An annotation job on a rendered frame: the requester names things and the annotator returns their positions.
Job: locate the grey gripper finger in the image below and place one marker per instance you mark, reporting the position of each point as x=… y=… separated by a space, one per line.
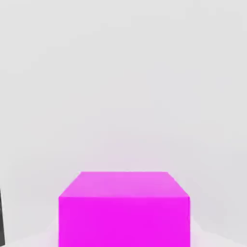
x=1 y=225

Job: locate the small magenta cube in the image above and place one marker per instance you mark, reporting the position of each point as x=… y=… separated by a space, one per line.
x=124 y=218

